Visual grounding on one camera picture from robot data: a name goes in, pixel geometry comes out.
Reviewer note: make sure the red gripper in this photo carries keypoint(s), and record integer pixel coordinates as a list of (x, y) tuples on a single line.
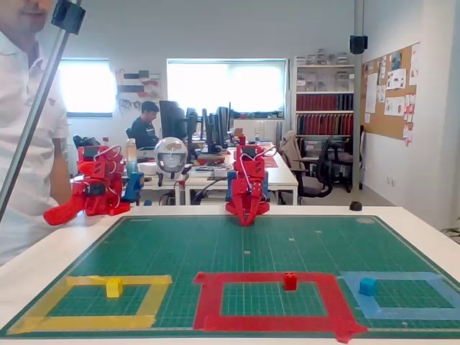
[(244, 200)]

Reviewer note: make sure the red toy brick cube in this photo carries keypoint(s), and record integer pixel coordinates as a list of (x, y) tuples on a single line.
[(289, 282)]

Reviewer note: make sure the red leader arm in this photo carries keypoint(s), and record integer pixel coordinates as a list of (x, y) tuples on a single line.
[(97, 169)]

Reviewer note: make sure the red robot arm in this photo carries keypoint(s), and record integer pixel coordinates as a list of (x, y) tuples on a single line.
[(255, 169)]

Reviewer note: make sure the person's left forearm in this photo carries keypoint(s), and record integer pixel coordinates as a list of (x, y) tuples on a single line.
[(61, 172)]

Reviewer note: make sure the red tape square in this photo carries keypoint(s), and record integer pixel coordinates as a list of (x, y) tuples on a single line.
[(208, 298)]

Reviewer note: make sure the blue toy brick cube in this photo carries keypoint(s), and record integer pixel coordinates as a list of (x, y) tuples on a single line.
[(367, 286)]

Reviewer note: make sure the yellow toy brick cube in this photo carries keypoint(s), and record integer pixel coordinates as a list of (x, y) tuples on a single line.
[(114, 289)]

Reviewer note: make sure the blue tape square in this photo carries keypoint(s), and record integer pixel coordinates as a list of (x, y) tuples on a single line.
[(395, 312)]

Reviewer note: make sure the yellow tape square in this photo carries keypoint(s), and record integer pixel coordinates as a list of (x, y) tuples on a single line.
[(90, 321)]

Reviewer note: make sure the white office desk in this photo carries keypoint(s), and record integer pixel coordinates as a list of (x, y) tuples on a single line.
[(287, 176)]

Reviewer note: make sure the black office chair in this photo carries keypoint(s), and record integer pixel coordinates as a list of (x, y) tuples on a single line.
[(341, 158), (312, 183)]

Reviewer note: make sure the beige jacket on chair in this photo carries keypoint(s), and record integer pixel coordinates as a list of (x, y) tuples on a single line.
[(289, 147)]

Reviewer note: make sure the green cutting mat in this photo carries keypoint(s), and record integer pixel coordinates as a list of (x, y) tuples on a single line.
[(179, 244)]

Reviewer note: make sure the white helmet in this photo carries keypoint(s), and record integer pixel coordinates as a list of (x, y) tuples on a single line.
[(170, 154)]

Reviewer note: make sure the black round pole foot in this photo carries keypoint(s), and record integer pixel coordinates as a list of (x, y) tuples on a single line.
[(355, 206)]

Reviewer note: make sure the white round container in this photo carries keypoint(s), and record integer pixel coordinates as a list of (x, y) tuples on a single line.
[(147, 169)]

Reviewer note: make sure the large black monitor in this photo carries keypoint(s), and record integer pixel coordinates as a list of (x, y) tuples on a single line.
[(172, 118)]

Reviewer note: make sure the wide bright window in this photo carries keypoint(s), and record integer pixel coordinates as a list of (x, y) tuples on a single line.
[(223, 86)]

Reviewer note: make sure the orange and teal bottle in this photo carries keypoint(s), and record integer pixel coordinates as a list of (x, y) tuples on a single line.
[(132, 158)]

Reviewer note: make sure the white shelf with binders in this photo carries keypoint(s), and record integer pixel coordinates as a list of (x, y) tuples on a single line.
[(323, 104)]

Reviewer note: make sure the seated person in dark shirt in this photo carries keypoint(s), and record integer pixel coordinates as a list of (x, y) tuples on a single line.
[(143, 133)]

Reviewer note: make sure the vertical metal pole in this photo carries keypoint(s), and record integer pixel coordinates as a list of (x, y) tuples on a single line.
[(358, 108)]

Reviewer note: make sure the cork pin board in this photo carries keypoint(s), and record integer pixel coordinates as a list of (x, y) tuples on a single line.
[(381, 125)]

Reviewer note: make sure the black bag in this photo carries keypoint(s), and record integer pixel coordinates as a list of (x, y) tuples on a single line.
[(86, 141)]

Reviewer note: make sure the black clamp on vertical pole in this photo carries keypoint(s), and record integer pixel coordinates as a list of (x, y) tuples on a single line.
[(358, 44)]

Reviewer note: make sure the small bright window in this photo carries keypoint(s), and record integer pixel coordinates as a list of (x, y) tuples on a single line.
[(90, 86)]

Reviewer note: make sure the green plant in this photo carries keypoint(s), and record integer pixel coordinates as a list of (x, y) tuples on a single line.
[(453, 231)]

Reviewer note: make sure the slanted metal pole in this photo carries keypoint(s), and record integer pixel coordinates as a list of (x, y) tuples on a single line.
[(39, 108)]

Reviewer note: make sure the person in white shirt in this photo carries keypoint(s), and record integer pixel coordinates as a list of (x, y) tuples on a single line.
[(14, 90)]

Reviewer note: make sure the black clamp on slanted pole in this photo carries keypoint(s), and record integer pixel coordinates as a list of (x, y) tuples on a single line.
[(68, 16)]

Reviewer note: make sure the white wall outlet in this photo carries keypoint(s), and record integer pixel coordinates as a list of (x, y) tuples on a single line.
[(391, 181)]

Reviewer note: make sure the wall tool panel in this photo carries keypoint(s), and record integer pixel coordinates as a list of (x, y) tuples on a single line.
[(138, 86)]

